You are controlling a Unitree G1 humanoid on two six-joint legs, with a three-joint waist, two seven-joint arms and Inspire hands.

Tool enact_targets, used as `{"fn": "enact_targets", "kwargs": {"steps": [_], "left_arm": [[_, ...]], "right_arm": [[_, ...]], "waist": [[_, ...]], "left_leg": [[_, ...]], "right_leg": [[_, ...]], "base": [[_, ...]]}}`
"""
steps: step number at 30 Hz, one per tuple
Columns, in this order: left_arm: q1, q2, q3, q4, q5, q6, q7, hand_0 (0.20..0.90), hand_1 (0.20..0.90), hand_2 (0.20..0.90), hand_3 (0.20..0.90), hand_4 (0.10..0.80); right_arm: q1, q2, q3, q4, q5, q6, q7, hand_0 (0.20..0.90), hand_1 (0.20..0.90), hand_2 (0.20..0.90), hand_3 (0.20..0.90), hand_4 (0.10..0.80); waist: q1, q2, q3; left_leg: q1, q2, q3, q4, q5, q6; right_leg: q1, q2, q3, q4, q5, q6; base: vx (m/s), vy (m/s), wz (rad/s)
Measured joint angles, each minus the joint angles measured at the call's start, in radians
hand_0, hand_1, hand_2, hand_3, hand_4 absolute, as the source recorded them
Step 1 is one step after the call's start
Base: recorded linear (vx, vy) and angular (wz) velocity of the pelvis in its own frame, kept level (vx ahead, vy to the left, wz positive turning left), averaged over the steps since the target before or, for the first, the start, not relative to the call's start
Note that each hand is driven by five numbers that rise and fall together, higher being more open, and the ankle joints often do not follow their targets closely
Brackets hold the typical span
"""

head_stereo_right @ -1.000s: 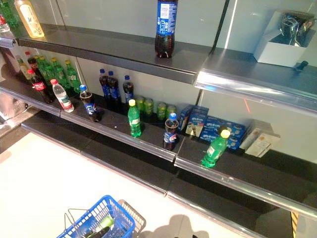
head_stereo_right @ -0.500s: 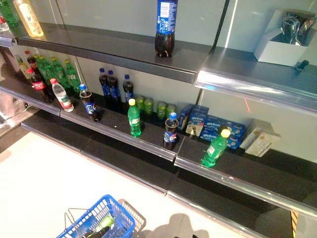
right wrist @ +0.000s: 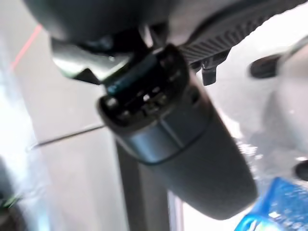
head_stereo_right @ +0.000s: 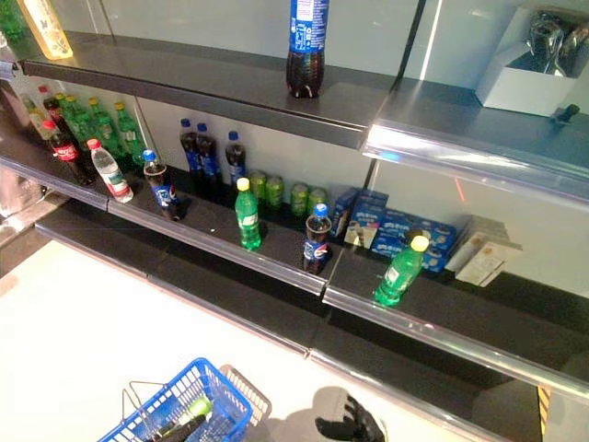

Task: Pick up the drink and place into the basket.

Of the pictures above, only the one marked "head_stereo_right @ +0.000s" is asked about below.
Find grey upper shelf board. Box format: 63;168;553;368
362;76;589;204

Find yellow black hazard tape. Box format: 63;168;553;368
537;385;553;432

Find pale yellow tea bottle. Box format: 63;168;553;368
20;93;48;140

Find black bottom shelf board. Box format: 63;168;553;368
33;201;542;442

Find green sprite bottle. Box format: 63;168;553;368
373;235;431;308
87;97;123;160
112;101;146;168
53;92;75;128
234;177;263;251
64;95;96;154

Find metal basket handle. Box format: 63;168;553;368
121;380;172;435

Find green bottle with bumps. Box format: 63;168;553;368
0;0;27;41

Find large pepsi cola bottle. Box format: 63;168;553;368
284;0;332;100

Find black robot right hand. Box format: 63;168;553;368
315;394;386;442

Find white cardboard box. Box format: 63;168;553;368
474;5;589;119

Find dark bottle in basket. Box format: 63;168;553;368
155;413;209;442

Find clear water bottle red cap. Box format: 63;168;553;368
86;138;135;204

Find pepsi bottle blue cap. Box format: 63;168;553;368
142;148;183;223
224;130;248;188
301;203;334;276
194;122;221;202
179;118;204;197

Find yellow drink bottle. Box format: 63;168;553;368
17;0;75;61

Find wide blue cookie box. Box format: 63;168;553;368
369;208;459;278

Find small black clip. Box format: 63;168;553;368
553;103;582;124

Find black shelf upright post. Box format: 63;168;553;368
398;0;428;82

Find black shelf board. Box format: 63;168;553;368
33;201;542;442
0;82;112;214
321;248;589;407
107;169;345;297

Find silver foil bag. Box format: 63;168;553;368
558;25;589;77
527;10;566;76

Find green bottle in basket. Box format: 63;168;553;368
176;396;214;427

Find green drink can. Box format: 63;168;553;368
265;175;286;212
289;182;310;217
306;187;329;217
248;169;269;204

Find blue plastic shopping basket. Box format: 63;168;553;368
96;357;255;442

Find dark upper shelf board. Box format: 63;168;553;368
19;29;407;151

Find black middle shelf board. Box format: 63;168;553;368
321;248;589;407
0;82;112;214
107;169;345;297

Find coca-cola bottle red cap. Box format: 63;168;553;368
41;120;96;188
37;85;71;139

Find white carton box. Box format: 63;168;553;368
454;231;508;289
443;215;524;273

